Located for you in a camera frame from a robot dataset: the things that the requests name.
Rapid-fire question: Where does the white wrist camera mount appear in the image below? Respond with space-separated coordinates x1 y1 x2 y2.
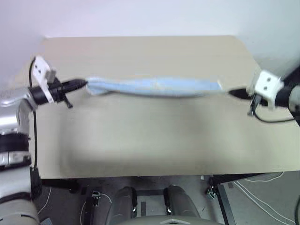
246 69 285 111
32 55 58 104

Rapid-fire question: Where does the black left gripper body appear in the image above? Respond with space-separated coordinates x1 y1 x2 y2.
47 78 74 109

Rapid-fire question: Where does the white floor cable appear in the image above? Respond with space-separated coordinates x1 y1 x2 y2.
233 172 300 222
80 192 113 225

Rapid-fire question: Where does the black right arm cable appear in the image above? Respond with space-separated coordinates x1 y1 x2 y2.
253 108 296 124

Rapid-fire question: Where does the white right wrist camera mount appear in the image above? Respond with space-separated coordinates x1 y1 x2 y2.
246 69 285 111

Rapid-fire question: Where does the grey robot torso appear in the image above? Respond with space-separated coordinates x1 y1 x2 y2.
120 216 213 225

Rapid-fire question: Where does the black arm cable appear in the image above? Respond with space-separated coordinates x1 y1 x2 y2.
28 58 39 170
253 108 296 124

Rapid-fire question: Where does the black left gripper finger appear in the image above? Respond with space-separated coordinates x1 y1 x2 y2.
64 84 86 92
63 79 88 88

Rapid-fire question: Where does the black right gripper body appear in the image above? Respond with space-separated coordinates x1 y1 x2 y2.
247 91 268 116

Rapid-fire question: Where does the dark grey rounded robot leg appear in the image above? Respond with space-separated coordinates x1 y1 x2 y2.
163 184 203 225
104 186 139 225

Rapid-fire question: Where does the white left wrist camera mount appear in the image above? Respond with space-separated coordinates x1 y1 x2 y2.
32 55 58 104

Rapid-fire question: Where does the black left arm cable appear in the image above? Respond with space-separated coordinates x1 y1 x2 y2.
28 58 39 170

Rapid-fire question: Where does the black table frame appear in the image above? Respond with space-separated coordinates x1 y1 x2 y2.
39 172 300 225

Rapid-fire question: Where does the light blue towel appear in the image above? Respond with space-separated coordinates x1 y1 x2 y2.
85 75 232 98

